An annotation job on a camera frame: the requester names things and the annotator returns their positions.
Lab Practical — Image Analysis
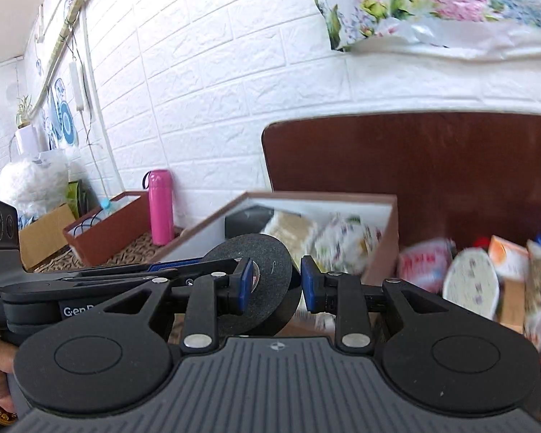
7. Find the floral plastic bag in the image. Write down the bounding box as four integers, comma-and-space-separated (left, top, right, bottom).
310, 0, 541, 60

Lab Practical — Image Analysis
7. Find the brown storage box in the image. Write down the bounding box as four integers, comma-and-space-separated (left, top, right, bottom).
63, 191, 152, 268

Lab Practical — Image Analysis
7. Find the beige wall rail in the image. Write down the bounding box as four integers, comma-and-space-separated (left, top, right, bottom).
25, 0, 115, 122

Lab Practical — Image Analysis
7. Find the green paper bag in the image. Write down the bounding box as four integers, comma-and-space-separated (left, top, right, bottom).
65, 179, 90, 222

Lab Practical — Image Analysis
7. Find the beige woven item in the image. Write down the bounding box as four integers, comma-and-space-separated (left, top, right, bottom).
260, 211, 320, 260

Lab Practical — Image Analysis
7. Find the black wall cable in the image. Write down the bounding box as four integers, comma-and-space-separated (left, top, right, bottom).
70, 31, 114, 199

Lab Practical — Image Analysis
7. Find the red white snack packet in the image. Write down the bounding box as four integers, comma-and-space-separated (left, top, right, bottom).
397, 238, 457, 295

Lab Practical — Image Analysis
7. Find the orange white carton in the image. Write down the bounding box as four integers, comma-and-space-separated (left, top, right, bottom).
487, 235, 531, 281

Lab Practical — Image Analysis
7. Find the white fluffy filling bag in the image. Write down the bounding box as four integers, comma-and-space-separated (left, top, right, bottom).
0, 150, 69, 223

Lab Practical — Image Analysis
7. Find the white power strip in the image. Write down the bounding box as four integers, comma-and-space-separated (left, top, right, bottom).
69, 60, 89, 113

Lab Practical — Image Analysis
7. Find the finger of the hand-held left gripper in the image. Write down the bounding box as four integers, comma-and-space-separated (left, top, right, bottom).
67, 256, 241, 286

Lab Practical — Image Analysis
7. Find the pink thermos bottle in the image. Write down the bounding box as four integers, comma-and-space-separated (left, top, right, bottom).
142, 169, 175, 247

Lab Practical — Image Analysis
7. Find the blue wall decal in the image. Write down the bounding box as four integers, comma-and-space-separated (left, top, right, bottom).
38, 79, 80, 150

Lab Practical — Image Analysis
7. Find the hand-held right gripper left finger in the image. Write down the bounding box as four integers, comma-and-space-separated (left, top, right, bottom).
101, 257, 254, 355

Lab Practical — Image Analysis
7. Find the plain cardboard box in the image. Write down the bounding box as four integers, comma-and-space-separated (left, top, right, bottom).
18, 203, 78, 272

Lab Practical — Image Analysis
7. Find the potted plant in white pot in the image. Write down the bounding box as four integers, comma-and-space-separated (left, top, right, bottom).
14, 95, 40, 155

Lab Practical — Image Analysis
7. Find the brown box with white inside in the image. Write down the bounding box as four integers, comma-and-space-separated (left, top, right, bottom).
155, 192, 400, 288

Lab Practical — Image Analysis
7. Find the brown wooden chair back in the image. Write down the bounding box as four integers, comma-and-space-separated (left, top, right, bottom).
261, 113, 541, 246

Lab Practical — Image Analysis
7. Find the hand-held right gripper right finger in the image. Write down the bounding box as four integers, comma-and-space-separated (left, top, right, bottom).
300, 255, 450, 355

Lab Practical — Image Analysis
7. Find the grey grinding disc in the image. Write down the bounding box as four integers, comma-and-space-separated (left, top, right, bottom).
202, 232, 301, 337

